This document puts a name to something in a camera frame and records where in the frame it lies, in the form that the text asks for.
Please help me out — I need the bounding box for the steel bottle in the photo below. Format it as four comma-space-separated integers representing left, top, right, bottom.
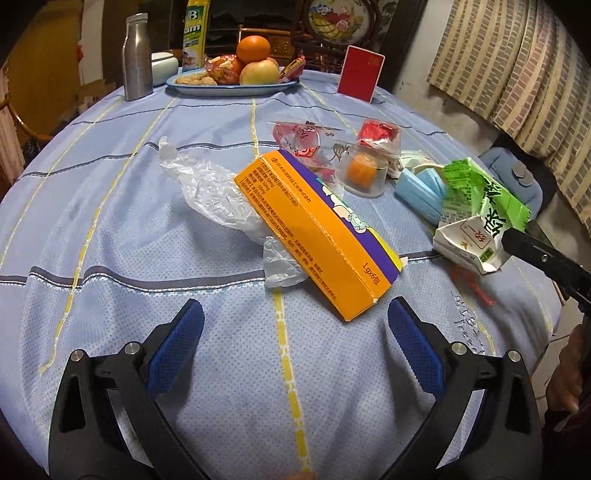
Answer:
122, 13, 154, 101

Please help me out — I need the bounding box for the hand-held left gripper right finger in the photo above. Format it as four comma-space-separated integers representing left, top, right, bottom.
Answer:
387, 296, 543, 480

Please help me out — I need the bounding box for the red print plastic wrapper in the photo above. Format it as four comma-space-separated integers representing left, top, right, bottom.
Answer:
271, 119, 352, 185

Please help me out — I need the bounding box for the clear crumpled plastic bag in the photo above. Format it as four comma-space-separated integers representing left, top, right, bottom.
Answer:
158, 136, 308, 289

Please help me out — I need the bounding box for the red card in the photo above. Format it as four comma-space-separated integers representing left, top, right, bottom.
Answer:
337, 45, 386, 103

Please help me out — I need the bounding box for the green white drink carton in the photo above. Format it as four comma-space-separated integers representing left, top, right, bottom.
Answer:
433, 157, 533, 276

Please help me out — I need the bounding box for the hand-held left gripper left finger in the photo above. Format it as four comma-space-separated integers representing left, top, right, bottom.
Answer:
48, 298, 206, 480

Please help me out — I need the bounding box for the round painted ornament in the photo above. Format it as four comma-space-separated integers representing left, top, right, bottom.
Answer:
295, 0, 389, 47

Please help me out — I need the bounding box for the orange purple cardboard box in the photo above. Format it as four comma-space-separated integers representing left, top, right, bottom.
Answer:
234, 149, 403, 322

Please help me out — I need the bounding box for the beige striped curtain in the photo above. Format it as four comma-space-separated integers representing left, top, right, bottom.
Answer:
427, 0, 591, 178

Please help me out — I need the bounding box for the black office chair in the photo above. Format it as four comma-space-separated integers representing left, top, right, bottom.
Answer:
480, 134, 561, 217

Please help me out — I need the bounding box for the white face mask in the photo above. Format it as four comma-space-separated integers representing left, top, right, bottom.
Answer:
387, 150, 441, 180

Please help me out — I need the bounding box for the blue striped tablecloth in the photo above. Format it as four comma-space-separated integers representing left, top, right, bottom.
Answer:
0, 69, 566, 480

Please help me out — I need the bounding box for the blue face mask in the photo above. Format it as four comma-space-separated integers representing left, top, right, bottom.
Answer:
413, 166, 448, 195
394, 173, 444, 227

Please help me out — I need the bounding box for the white ceramic jar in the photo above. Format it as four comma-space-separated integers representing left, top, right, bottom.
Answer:
151, 52, 180, 86

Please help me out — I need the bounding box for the red wrapped apple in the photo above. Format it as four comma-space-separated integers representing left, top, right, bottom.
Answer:
205, 54, 245, 85

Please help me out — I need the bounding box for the clear plastic cup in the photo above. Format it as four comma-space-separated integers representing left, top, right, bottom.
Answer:
335, 144, 402, 198

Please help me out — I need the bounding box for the red candy packet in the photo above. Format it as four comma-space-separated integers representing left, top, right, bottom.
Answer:
278, 54, 308, 85

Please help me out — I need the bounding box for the orange fruit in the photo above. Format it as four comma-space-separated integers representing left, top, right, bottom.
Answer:
236, 35, 271, 63

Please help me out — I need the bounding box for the yellow red apple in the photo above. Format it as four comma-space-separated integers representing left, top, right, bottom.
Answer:
239, 60, 281, 86

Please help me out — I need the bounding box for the red foil wrapper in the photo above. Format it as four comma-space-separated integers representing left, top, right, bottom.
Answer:
358, 119, 402, 155

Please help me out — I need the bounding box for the wooden chair frame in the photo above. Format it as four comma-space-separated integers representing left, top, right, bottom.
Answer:
0, 60, 54, 144

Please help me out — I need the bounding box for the pile of pale snacks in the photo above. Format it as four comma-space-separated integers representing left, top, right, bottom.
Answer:
175, 69, 219, 88

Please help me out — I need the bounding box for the red plastic strip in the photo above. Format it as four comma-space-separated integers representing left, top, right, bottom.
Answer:
449, 267, 498, 309

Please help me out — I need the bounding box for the yellow green canister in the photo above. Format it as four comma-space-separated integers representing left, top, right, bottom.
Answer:
182, 0, 207, 72

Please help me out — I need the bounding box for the blue chair cushion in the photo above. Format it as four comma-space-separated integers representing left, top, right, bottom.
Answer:
478, 147, 543, 217

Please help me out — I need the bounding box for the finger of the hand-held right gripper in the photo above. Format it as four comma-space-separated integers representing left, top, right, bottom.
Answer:
501, 228, 591, 301

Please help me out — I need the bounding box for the blue fruit plate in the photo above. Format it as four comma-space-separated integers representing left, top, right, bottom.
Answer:
165, 65, 301, 97

